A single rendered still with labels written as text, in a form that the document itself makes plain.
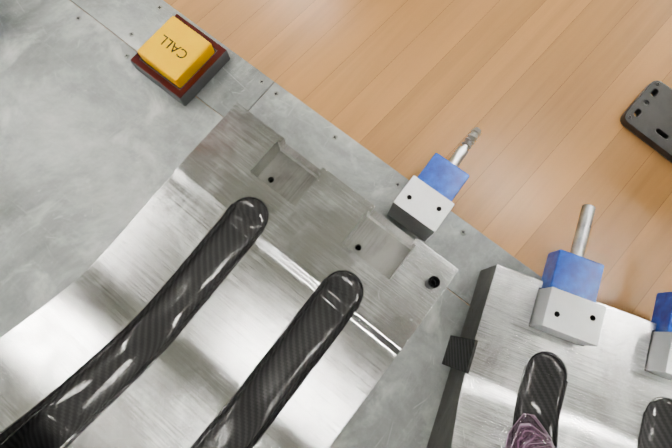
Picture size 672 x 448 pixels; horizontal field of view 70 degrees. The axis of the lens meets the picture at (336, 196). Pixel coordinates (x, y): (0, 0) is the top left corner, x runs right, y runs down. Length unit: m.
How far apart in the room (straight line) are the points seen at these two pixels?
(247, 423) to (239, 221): 0.17
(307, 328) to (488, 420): 0.18
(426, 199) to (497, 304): 0.12
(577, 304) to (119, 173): 0.49
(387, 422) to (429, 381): 0.06
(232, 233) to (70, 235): 0.21
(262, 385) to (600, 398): 0.30
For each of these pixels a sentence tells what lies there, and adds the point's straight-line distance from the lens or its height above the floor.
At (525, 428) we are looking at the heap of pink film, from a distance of 0.48.
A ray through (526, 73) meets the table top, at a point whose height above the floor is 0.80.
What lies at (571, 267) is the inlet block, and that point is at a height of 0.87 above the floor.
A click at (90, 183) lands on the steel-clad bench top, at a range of 0.60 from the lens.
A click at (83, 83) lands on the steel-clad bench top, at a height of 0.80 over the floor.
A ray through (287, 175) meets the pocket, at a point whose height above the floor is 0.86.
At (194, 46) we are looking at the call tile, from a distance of 0.59.
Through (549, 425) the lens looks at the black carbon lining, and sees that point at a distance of 0.51.
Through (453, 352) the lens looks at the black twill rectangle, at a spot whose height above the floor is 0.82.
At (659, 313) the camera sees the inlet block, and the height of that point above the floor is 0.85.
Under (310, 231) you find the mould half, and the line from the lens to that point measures 0.44.
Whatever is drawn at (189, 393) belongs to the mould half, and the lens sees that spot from 0.45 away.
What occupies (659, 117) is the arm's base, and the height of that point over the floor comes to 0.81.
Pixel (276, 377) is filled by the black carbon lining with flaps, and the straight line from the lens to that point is 0.44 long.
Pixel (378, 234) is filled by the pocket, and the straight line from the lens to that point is 0.46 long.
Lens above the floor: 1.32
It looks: 75 degrees down
